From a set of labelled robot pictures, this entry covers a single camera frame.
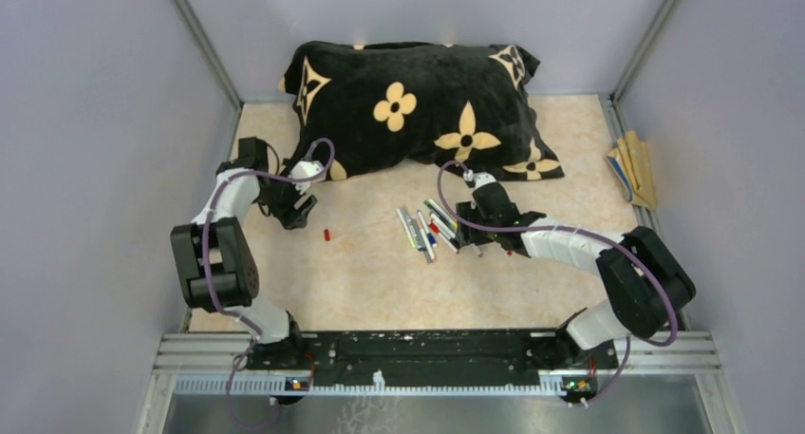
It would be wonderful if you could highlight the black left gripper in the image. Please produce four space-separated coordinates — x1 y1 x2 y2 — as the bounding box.
258 167 319 233

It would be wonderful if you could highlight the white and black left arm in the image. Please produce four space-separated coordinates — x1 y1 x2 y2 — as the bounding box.
170 137 334 371

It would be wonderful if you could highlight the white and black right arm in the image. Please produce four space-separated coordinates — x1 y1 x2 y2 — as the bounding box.
456 182 696 369

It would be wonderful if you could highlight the white pen with black cap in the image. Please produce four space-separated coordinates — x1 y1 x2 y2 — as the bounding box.
430 214 461 248

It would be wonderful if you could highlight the white pen with red cap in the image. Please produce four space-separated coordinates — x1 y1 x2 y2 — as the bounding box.
428 221 459 254

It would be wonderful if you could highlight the white pen with light-green cap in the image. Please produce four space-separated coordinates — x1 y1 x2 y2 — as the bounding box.
396 208 420 252

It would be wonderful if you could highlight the black pillow with cream flowers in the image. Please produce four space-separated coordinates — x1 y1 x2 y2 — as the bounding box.
278 41 564 181

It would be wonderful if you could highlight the folded yellow and blue cloth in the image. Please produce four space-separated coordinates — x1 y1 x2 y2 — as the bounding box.
606 129 658 211

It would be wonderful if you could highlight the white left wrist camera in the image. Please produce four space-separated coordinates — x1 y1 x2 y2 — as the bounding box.
289 160 326 195

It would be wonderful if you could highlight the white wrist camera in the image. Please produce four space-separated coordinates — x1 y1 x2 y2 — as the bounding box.
289 160 326 195
462 170 497 191

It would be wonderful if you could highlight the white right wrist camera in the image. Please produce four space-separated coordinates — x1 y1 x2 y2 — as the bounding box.
462 170 497 191

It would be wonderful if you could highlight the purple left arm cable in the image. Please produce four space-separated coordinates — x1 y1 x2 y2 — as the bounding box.
199 137 336 432

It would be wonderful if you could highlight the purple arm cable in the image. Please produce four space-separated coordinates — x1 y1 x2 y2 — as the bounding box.
437 160 681 407
199 137 336 432

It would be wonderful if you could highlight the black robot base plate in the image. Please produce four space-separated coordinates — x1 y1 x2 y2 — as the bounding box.
245 329 619 387

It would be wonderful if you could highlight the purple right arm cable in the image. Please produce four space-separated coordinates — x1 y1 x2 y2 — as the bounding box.
437 160 681 407

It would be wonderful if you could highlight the aluminium wall rail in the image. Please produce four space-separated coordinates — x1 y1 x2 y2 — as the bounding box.
171 0 244 113

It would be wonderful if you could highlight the aluminium front frame rail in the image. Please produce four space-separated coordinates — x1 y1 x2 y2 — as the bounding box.
138 329 743 433

